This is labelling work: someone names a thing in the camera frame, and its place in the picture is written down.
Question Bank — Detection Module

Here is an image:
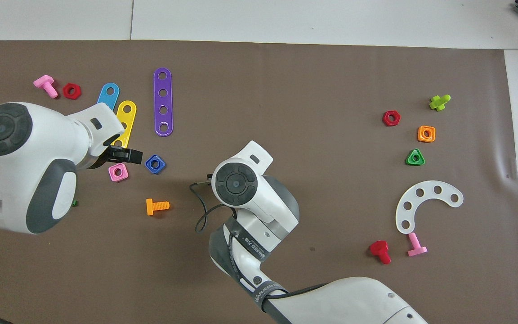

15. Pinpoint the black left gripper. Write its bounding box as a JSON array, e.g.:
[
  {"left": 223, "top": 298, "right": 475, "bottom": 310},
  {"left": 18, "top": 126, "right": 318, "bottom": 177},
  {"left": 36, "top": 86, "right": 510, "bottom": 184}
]
[{"left": 104, "top": 145, "right": 143, "bottom": 165}]

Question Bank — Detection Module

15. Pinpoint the blue square plastic nut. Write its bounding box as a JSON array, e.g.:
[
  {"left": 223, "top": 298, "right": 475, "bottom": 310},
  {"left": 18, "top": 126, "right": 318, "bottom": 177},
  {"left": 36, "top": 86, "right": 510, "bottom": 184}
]
[{"left": 145, "top": 154, "right": 166, "bottom": 175}]

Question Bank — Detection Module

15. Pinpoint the pink square plastic nut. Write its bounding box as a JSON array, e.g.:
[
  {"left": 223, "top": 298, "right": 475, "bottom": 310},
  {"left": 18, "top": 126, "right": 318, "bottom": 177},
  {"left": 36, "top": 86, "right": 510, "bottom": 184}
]
[{"left": 108, "top": 163, "right": 130, "bottom": 182}]

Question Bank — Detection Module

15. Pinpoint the yellow three-hole strip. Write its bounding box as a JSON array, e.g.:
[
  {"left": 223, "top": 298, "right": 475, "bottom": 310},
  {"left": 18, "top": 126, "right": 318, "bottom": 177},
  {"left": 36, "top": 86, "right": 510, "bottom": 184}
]
[{"left": 112, "top": 100, "right": 137, "bottom": 149}]

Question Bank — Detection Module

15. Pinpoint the orange plastic bolt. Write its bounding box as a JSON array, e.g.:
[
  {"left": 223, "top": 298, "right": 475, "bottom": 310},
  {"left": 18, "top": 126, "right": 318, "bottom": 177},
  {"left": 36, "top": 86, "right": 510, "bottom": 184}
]
[{"left": 146, "top": 198, "right": 170, "bottom": 216}]

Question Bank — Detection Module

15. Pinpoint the blue two-hole strip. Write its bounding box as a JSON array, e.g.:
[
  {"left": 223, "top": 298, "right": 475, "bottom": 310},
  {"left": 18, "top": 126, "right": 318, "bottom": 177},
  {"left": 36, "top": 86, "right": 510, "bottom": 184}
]
[{"left": 97, "top": 83, "right": 120, "bottom": 112}]

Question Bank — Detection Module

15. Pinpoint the purple four-hole strip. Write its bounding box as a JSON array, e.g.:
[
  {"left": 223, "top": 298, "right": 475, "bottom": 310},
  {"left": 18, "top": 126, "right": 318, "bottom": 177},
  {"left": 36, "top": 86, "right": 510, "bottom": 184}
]
[{"left": 153, "top": 67, "right": 174, "bottom": 137}]

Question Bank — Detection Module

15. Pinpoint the pink plastic bolt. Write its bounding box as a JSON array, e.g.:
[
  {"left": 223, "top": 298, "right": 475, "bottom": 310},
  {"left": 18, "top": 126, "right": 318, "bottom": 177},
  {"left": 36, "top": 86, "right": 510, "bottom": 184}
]
[
  {"left": 407, "top": 232, "right": 428, "bottom": 257},
  {"left": 33, "top": 75, "right": 59, "bottom": 99}
]

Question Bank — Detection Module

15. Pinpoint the brown table mat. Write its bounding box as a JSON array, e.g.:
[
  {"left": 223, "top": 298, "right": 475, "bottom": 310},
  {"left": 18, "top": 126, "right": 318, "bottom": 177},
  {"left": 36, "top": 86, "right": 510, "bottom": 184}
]
[{"left": 0, "top": 40, "right": 518, "bottom": 324}]

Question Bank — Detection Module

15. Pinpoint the red plastic bolt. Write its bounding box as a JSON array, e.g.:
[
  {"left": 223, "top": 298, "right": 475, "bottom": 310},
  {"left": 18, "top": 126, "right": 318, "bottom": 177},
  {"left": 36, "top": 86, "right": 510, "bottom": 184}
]
[{"left": 369, "top": 240, "right": 392, "bottom": 265}]

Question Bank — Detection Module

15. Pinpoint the green triangular plastic nut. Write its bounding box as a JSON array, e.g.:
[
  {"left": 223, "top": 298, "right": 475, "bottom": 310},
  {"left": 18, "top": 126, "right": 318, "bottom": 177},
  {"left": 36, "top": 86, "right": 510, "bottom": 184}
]
[{"left": 406, "top": 148, "right": 426, "bottom": 166}]

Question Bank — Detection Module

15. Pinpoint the white curved perforated plate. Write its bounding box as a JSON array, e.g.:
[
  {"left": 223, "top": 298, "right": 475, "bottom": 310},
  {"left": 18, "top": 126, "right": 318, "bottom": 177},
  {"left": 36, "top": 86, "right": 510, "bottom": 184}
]
[{"left": 395, "top": 180, "right": 464, "bottom": 234}]

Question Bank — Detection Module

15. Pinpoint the lime green plastic bolt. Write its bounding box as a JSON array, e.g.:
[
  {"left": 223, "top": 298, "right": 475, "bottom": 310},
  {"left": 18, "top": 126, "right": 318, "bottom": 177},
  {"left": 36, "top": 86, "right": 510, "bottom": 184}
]
[{"left": 429, "top": 94, "right": 451, "bottom": 112}]

